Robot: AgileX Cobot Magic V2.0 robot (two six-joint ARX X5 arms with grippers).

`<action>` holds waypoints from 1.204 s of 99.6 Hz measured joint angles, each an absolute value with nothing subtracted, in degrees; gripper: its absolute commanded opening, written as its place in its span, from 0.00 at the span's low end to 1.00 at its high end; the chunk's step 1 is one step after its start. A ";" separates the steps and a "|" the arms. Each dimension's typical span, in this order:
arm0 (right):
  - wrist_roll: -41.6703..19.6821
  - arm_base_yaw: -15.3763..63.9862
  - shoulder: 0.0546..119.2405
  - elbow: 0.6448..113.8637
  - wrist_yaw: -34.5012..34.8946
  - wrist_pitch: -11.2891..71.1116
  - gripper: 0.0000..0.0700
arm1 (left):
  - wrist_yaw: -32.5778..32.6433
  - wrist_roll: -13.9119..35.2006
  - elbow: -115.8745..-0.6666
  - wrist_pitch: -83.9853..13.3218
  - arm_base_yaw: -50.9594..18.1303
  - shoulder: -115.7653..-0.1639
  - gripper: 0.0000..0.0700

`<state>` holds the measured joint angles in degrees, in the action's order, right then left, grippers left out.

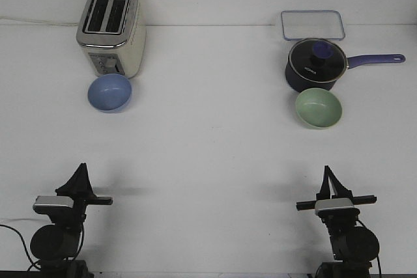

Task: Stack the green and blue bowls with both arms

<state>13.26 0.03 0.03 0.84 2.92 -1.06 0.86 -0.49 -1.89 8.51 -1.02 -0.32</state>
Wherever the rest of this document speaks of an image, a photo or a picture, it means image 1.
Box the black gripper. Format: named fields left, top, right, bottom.
left=55, top=163, right=113, bottom=216
left=296, top=165, right=377, bottom=225

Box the green bowl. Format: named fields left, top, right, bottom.
left=295, top=88, right=343, bottom=130

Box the blue bowl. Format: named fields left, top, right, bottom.
left=87, top=74, right=132, bottom=113

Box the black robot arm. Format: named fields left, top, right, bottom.
left=296, top=165, right=380, bottom=277
left=30, top=163, right=113, bottom=277

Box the glass pot lid purple knob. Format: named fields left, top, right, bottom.
left=289, top=38, right=347, bottom=83

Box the cream and steel toaster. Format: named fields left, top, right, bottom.
left=76, top=0, right=147, bottom=78

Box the clear container lid blue rim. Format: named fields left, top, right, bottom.
left=280, top=10, right=345, bottom=41

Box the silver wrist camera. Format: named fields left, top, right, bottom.
left=33, top=195, right=74, bottom=214
left=314, top=198, right=354, bottom=215

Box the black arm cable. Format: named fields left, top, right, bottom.
left=356, top=217, right=384, bottom=278
left=0, top=224, right=42, bottom=272

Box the purple saucepan with handle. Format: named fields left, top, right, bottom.
left=285, top=54, right=406, bottom=92

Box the white toaster power cord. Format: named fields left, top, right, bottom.
left=0, top=15, right=81, bottom=27

